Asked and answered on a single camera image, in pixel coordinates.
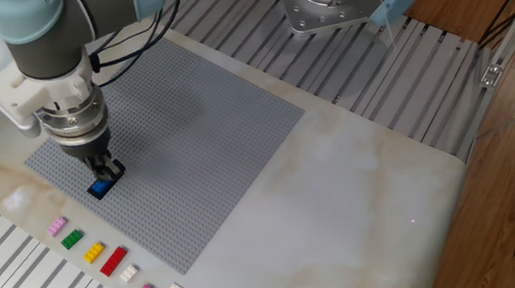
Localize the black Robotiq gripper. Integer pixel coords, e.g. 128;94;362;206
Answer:
56;126;128;190

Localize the blue Lego brick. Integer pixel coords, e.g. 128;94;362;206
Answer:
89;176;118;197

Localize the dark navy Lego plate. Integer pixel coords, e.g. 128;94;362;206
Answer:
82;162;131;203

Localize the light pink Lego brick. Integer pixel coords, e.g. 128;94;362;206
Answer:
44;214;70;239

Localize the green Lego brick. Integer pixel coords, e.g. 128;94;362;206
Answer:
59;227;86;251

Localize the grey Lego baseplate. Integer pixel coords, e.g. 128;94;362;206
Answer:
8;20;326;288

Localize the yellow Lego brick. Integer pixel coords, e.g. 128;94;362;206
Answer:
81;240;107;265

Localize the red Lego brick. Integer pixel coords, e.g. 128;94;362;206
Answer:
96;244;132;279

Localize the small white Lego brick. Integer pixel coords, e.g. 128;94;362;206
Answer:
117;263;141;284

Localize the white marble slab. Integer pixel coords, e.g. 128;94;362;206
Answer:
0;0;485;288

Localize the white zip tie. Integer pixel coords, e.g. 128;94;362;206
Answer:
378;0;397;49

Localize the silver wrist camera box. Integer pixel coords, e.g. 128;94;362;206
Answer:
0;88;46;145

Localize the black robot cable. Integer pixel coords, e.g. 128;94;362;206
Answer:
79;0;347;90

